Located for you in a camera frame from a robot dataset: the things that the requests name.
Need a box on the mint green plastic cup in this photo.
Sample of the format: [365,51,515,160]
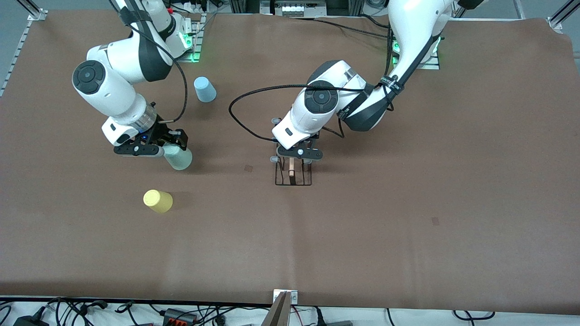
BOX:
[163,144,193,171]

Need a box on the black wire cup holder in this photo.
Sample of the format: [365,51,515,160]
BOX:
[270,118,313,187]

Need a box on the yellow plastic cup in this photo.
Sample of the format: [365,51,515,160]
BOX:
[143,189,174,214]

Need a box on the light blue plastic cup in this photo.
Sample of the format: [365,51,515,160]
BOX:
[193,76,217,103]

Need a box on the brown table mat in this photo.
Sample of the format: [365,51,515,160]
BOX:
[0,9,575,316]

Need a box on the control box with white connectors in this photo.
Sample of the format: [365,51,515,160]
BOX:
[260,0,328,18]

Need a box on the white power strip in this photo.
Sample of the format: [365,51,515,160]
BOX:
[179,0,211,14]

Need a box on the black orange connector block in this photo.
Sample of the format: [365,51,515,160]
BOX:
[162,308,198,325]

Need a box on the black power adapter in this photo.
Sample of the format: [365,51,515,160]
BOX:
[13,312,49,326]

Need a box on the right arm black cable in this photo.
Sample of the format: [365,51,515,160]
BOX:
[109,0,189,124]

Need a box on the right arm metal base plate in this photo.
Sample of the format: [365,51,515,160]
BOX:
[174,13,202,63]

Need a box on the black cable across mat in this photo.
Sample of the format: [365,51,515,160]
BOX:
[290,16,395,42]

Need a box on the small metal bracket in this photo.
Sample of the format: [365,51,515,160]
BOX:
[273,289,299,305]

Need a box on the perforated metal rail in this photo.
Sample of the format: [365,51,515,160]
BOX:
[0,20,34,98]

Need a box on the aluminium frame extrusion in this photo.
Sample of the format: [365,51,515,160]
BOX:
[16,0,48,22]
[546,0,580,32]

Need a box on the aluminium camera mount profile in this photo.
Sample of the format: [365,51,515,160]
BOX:
[261,290,293,326]

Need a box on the tangled black cable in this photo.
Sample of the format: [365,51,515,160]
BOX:
[45,297,136,326]

